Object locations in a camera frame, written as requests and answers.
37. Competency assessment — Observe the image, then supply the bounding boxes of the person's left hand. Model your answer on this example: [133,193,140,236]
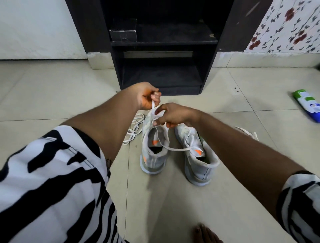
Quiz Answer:
[130,82,162,111]

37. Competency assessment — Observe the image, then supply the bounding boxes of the person's right hand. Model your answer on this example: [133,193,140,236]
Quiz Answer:
[153,102,200,129]

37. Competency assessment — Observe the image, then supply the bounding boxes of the grey sneaker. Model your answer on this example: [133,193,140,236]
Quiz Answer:
[139,110,170,175]
[174,123,220,187]

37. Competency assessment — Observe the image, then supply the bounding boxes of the clear plastic box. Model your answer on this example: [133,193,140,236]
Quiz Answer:
[109,19,138,42]

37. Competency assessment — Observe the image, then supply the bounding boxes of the person's right forearm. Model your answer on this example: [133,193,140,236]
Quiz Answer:
[194,111,307,221]

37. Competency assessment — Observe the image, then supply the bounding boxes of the person's left forearm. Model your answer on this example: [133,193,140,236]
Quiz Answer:
[61,86,140,166]

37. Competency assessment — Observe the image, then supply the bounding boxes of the person's right foot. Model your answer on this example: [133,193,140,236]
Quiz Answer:
[192,223,224,243]

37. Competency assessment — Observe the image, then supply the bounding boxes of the black open shelf box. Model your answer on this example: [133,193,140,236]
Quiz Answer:
[100,0,235,96]

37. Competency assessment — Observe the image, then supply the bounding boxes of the dark brown wooden cabinet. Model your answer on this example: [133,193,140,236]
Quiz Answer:
[65,0,274,53]

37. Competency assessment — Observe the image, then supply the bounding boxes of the green blue white bottle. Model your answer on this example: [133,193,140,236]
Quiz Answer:
[292,89,320,123]

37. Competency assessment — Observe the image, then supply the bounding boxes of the zebra striped garment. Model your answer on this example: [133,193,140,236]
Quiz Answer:
[0,125,320,243]

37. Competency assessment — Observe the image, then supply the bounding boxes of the white floral patterned sheet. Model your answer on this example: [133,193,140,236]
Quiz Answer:
[244,0,320,54]

